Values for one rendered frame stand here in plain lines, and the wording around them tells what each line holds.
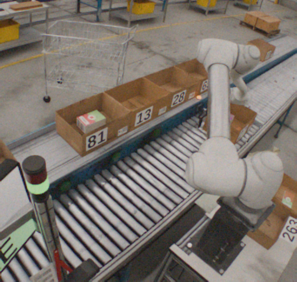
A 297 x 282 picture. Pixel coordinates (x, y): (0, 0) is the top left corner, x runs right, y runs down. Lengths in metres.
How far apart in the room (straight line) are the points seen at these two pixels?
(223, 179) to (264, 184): 0.17
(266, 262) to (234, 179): 0.76
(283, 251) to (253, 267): 0.25
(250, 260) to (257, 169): 0.72
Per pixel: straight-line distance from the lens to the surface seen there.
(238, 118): 2.54
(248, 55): 1.38
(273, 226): 1.85
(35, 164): 0.59
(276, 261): 1.74
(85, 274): 1.06
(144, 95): 2.24
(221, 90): 1.23
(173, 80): 2.52
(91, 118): 1.85
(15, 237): 0.89
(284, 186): 2.15
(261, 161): 1.09
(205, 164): 1.03
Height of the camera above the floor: 2.08
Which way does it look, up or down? 39 degrees down
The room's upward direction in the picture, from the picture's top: 11 degrees clockwise
